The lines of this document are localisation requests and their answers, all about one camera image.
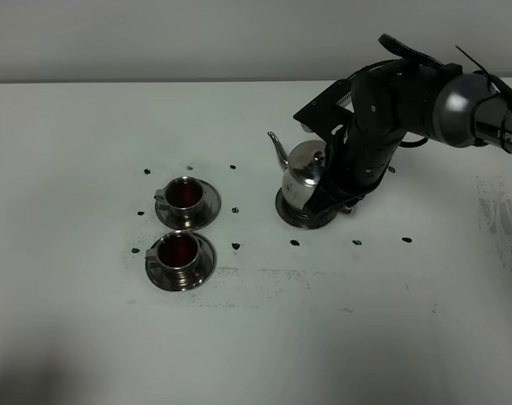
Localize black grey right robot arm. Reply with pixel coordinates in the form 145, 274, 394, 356
311, 34, 512, 210

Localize far steel saucer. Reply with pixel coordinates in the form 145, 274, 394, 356
154, 176, 221, 230

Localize stainless steel teapot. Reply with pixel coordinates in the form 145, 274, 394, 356
267, 132, 326, 213

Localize steel teapot saucer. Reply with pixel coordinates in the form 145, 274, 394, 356
275, 189, 338, 230

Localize near steel teacup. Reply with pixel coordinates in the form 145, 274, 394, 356
145, 232, 200, 270

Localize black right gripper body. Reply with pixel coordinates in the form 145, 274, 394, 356
322, 113, 406, 198

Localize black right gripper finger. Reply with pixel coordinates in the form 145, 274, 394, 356
331, 192, 361, 211
304, 176, 336, 213

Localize near steel saucer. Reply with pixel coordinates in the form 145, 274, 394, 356
145, 230, 217, 291

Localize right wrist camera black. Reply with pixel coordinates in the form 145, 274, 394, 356
293, 79, 353, 143

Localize steel teacup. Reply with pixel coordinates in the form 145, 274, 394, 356
145, 232, 200, 270
154, 176, 204, 219

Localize far steel teacup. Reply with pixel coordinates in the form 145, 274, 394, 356
154, 176, 204, 219

